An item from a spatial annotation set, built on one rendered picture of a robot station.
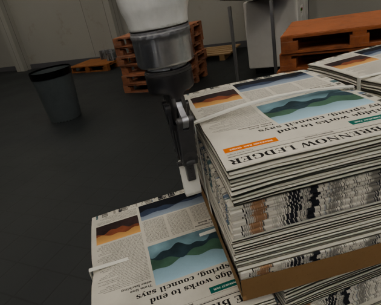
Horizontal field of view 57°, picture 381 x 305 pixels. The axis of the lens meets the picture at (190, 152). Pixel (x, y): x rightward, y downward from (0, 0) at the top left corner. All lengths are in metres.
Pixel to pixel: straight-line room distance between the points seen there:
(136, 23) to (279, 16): 4.31
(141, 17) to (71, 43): 8.87
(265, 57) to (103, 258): 4.40
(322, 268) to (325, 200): 0.12
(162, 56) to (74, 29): 8.69
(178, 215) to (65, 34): 8.78
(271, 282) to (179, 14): 0.41
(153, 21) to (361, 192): 0.37
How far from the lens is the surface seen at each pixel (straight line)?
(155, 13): 0.50
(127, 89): 5.32
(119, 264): 0.70
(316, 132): 0.50
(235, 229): 0.48
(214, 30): 7.35
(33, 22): 10.05
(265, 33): 4.86
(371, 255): 0.61
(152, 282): 0.64
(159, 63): 0.52
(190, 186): 0.63
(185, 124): 0.53
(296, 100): 0.64
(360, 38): 2.80
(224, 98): 0.69
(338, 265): 0.59
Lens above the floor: 1.27
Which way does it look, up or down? 25 degrees down
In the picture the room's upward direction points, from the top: 11 degrees counter-clockwise
